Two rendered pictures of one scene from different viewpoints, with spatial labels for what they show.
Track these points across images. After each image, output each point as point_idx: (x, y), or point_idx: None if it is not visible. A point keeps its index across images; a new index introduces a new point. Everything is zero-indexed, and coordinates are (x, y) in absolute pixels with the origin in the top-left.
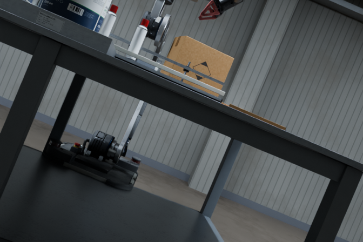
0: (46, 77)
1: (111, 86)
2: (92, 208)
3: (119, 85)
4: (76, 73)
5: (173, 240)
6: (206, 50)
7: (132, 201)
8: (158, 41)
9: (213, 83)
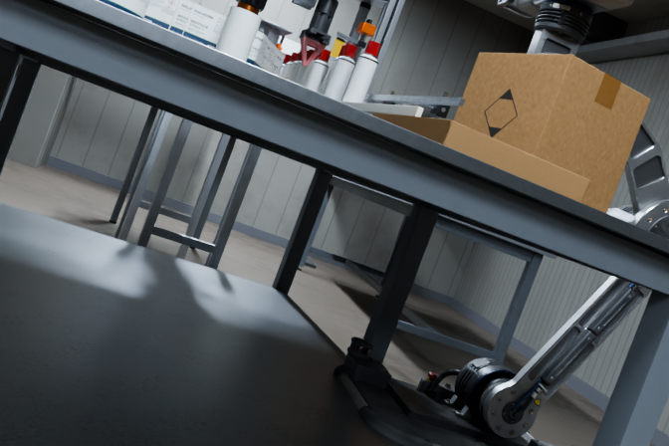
0: None
1: None
2: (168, 357)
3: None
4: (409, 217)
5: (176, 425)
6: (513, 64)
7: (319, 424)
8: None
9: (522, 134)
